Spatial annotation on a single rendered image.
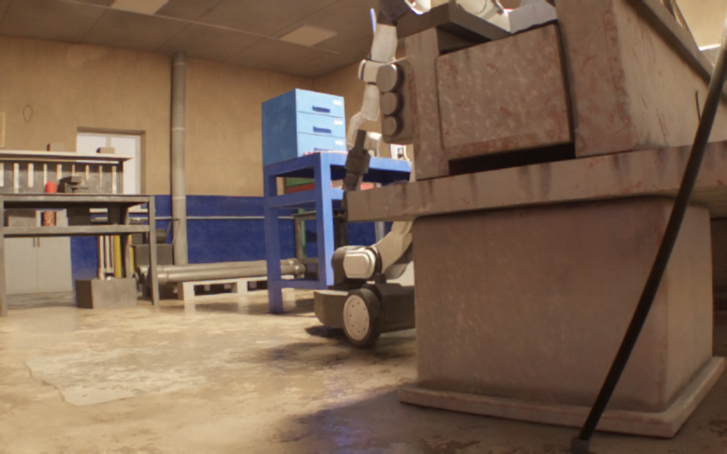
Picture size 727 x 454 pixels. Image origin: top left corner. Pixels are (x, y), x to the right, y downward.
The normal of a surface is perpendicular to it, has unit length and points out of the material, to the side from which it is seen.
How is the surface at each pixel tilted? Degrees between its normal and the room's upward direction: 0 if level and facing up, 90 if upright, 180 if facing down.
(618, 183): 90
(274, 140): 90
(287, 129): 90
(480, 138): 90
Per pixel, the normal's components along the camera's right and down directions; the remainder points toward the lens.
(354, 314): -0.84, 0.03
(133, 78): 0.68, -0.05
